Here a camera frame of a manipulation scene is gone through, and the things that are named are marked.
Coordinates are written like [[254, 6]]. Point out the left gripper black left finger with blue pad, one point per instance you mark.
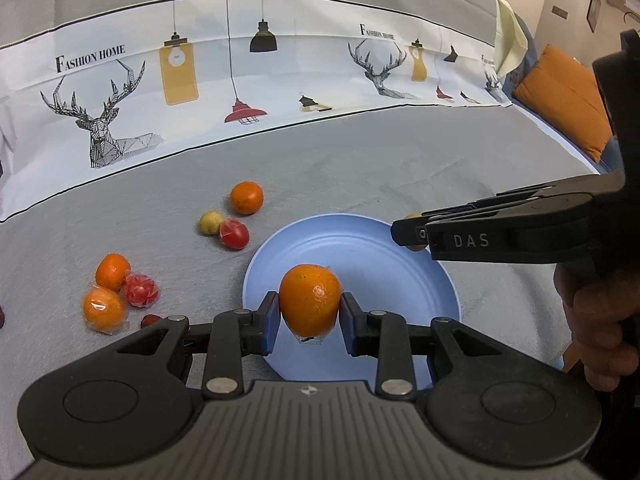
[[136, 396]]

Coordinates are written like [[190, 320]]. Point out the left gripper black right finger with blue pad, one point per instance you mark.
[[485, 399]]

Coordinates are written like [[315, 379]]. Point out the orange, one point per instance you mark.
[[309, 298], [103, 310]]

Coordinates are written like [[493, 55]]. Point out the person's right hand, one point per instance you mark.
[[595, 312]]

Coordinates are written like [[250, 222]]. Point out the dark red date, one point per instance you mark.
[[149, 319]]

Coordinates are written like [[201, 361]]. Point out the red fruit in plastic wrap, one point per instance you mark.
[[140, 290]]

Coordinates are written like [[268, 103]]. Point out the orange cushion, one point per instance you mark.
[[565, 94]]

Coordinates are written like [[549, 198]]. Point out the orange mandarin left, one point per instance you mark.
[[112, 271]]

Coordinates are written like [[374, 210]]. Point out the orange mandarin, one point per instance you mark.
[[112, 271], [246, 198]]

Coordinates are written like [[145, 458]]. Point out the light blue plate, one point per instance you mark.
[[380, 274]]

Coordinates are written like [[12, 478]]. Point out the small yellow fruit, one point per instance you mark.
[[210, 223]]

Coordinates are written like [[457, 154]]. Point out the red wrapped tomato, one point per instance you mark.
[[234, 234]]

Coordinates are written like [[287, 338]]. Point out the pale yellow cloth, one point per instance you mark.
[[511, 44]]

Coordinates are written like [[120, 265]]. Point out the orange mandarin far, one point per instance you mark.
[[246, 198]]

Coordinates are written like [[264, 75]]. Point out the grey printed sofa cover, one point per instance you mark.
[[122, 121]]

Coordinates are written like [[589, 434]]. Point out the wall picture frame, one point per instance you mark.
[[593, 13]]

